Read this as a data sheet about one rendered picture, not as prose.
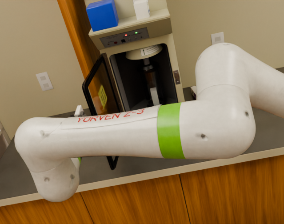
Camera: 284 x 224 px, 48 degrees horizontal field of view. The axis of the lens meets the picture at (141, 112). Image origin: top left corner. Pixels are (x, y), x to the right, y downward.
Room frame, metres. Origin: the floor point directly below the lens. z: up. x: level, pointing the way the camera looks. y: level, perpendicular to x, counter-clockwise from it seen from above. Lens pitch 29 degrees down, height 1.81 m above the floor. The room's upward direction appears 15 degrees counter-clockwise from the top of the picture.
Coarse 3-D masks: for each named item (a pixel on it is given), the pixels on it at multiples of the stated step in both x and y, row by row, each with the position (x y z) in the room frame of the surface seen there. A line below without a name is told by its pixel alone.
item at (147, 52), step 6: (138, 48) 1.37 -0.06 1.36; (144, 48) 1.36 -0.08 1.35; (150, 48) 1.37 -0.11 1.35; (156, 48) 1.38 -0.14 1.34; (162, 48) 1.41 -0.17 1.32; (126, 54) 1.43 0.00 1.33; (132, 54) 1.38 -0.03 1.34; (138, 54) 1.36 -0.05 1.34; (144, 54) 1.35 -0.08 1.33; (150, 54) 1.35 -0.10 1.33
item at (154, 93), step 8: (152, 72) 1.39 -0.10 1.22; (144, 80) 1.41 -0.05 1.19; (152, 80) 1.39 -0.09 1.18; (160, 80) 1.43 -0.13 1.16; (144, 88) 1.42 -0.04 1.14; (152, 88) 1.39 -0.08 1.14; (160, 88) 1.41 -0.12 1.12; (152, 96) 1.40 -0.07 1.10; (160, 96) 1.40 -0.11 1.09; (152, 104) 1.40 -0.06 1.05
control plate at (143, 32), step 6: (138, 30) 1.25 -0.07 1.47; (144, 30) 1.25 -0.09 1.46; (108, 36) 1.26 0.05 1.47; (114, 36) 1.26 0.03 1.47; (120, 36) 1.27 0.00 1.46; (126, 36) 1.27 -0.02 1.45; (132, 36) 1.28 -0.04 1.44; (138, 36) 1.28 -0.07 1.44; (144, 36) 1.29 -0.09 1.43; (102, 42) 1.29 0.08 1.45; (108, 42) 1.29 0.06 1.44; (120, 42) 1.30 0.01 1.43; (126, 42) 1.31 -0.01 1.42
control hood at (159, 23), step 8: (152, 16) 1.24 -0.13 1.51; (160, 16) 1.21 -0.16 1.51; (168, 16) 1.21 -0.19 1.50; (120, 24) 1.25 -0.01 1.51; (128, 24) 1.23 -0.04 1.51; (136, 24) 1.22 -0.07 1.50; (144, 24) 1.23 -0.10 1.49; (152, 24) 1.23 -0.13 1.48; (160, 24) 1.24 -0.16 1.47; (168, 24) 1.24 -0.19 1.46; (96, 32) 1.24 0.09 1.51; (104, 32) 1.24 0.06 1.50; (112, 32) 1.24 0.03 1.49; (120, 32) 1.25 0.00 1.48; (152, 32) 1.28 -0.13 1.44; (160, 32) 1.28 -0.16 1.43; (168, 32) 1.29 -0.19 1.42; (96, 40) 1.27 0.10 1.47; (136, 40) 1.31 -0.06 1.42; (104, 48) 1.33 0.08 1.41
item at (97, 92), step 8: (96, 72) 1.21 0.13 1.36; (104, 72) 1.30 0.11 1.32; (96, 80) 1.18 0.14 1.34; (104, 80) 1.27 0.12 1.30; (88, 88) 1.08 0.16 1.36; (96, 88) 1.15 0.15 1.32; (104, 88) 1.24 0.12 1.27; (96, 96) 1.13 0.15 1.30; (104, 96) 1.21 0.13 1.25; (112, 96) 1.30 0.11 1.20; (88, 104) 1.05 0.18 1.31; (96, 104) 1.10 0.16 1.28; (104, 104) 1.18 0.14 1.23; (112, 104) 1.27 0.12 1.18; (96, 112) 1.08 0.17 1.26; (104, 112) 1.15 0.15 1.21; (112, 112) 1.24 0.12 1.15
